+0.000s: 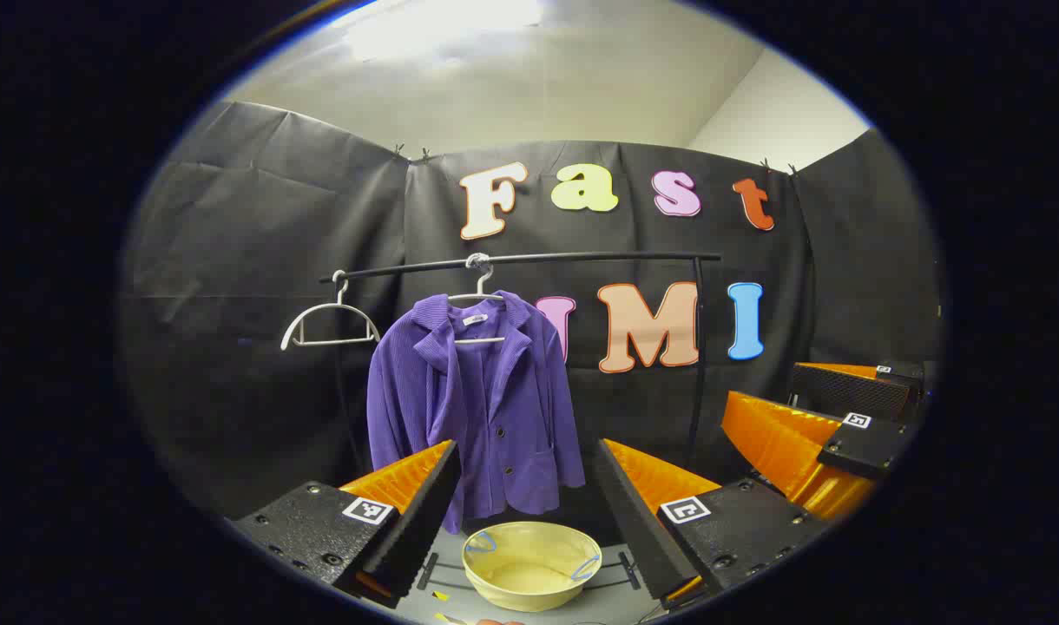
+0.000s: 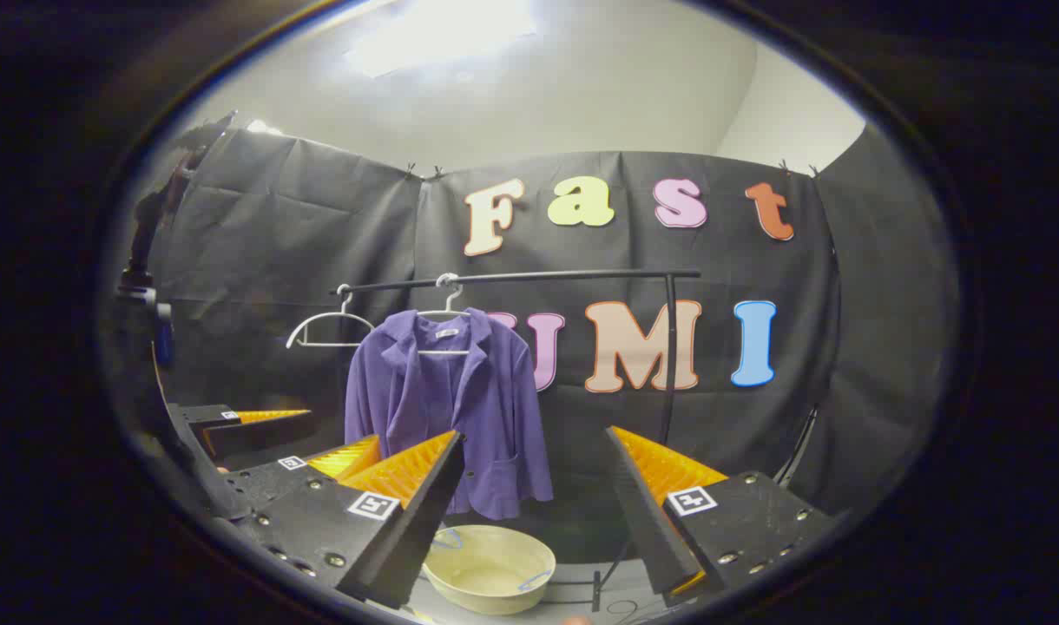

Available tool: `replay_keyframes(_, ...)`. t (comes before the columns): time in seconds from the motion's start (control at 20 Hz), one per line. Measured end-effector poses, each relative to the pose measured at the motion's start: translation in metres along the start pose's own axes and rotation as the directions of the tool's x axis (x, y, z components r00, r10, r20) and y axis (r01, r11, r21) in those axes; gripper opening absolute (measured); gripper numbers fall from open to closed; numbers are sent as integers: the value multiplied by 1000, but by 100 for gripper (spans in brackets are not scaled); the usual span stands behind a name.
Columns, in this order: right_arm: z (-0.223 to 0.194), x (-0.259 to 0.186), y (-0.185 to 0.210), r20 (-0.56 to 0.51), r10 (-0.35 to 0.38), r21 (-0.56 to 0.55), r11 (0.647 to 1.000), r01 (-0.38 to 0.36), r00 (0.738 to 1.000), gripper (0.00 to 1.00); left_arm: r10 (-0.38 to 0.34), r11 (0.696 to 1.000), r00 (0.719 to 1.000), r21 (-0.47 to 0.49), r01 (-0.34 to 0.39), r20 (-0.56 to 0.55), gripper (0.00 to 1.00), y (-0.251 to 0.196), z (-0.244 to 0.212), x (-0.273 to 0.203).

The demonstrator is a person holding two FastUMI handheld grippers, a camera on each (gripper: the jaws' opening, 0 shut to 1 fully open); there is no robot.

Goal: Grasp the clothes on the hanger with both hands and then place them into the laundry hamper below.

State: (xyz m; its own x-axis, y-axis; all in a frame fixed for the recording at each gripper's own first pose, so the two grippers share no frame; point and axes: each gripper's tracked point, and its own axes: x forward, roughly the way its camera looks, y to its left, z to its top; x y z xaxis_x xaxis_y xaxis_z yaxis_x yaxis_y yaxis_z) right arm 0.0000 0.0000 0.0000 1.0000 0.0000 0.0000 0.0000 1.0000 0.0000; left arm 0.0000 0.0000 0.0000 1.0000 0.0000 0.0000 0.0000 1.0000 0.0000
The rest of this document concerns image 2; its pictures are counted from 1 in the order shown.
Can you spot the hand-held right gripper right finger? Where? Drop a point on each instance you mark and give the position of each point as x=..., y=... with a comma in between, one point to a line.
x=647, y=521

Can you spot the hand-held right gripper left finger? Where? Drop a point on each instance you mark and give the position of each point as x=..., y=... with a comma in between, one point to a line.
x=408, y=538

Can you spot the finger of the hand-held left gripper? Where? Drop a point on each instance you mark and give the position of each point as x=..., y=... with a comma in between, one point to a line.
x=273, y=482
x=252, y=430

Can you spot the cream laundry hamper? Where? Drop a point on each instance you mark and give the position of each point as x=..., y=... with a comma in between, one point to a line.
x=495, y=555

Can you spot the purple jacket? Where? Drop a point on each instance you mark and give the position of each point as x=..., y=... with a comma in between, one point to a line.
x=495, y=408

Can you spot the white clothes hanger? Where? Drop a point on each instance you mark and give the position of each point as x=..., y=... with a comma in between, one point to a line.
x=443, y=352
x=330, y=345

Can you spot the black clothes rack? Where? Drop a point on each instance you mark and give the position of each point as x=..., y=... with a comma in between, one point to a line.
x=582, y=276

